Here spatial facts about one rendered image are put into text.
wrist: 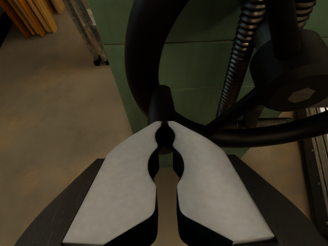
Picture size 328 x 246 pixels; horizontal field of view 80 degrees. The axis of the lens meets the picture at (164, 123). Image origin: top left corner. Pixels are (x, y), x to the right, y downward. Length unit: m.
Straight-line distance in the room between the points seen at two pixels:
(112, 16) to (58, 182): 0.88
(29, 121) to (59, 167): 0.36
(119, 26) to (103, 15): 0.03
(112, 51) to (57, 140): 0.87
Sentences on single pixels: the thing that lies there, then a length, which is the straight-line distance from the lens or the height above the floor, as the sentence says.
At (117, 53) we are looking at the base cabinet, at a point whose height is 0.69.
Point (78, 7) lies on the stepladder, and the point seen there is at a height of 0.39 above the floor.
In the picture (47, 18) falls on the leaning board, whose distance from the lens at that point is 1.81.
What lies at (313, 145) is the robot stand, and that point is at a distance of 1.08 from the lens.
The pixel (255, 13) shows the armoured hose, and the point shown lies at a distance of 0.23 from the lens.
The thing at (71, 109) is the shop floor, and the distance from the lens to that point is 1.27.
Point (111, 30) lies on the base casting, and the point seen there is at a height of 0.74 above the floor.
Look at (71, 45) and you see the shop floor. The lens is 1.69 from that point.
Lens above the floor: 0.94
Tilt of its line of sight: 60 degrees down
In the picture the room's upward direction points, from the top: 2 degrees counter-clockwise
